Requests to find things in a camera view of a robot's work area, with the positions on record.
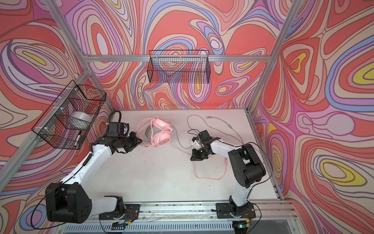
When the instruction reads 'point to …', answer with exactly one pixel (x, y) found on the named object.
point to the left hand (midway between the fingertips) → (144, 138)
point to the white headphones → (150, 130)
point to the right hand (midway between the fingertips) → (193, 161)
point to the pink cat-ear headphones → (163, 132)
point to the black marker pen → (79, 136)
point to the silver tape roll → (81, 120)
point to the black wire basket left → (66, 122)
